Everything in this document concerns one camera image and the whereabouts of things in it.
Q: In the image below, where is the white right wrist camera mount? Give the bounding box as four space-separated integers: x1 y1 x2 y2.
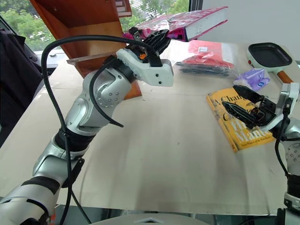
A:
262 82 300 132

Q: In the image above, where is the clear bag with red contents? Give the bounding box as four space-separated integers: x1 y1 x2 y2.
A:
175 39 236 77

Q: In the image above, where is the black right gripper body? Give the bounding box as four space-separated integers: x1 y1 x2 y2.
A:
249 96 278 125

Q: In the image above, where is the pale rounded robot torso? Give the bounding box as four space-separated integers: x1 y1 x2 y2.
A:
90 212 212 225

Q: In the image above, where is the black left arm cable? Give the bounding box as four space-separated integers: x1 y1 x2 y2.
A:
41 35 153 225

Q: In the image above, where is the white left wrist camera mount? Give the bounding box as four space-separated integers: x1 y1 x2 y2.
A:
116 48 174 87

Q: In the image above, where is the beige cardboard sheet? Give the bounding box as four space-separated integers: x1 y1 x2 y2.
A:
0 41 300 215

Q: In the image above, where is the dark office chair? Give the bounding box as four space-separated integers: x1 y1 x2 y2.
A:
0 15 58 149

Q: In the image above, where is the square pan with wooden handle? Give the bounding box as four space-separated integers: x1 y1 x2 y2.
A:
246 42 295 83

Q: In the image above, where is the wooden bookshelf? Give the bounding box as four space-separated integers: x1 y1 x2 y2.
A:
29 0 143 101

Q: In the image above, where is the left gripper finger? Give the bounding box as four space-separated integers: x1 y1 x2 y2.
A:
142 29 173 54
128 26 143 43

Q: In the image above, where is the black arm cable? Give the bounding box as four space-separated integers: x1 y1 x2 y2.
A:
274 105 291 177
41 35 153 225

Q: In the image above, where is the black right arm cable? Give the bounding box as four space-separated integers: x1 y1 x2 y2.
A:
274 105 291 177

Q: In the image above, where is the purple tissue pack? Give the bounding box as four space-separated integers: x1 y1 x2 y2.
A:
233 68 271 92

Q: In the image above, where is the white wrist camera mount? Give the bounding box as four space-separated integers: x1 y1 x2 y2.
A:
116 48 174 87
262 82 300 132

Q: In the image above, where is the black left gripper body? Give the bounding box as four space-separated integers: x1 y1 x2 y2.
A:
130 41 163 68

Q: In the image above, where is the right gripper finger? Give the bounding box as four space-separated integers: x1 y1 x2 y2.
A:
222 101 255 129
232 85 261 104

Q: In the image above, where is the yellow book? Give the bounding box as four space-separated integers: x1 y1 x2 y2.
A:
206 87 276 153

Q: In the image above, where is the thick magenta book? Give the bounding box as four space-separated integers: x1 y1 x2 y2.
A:
121 6 229 43

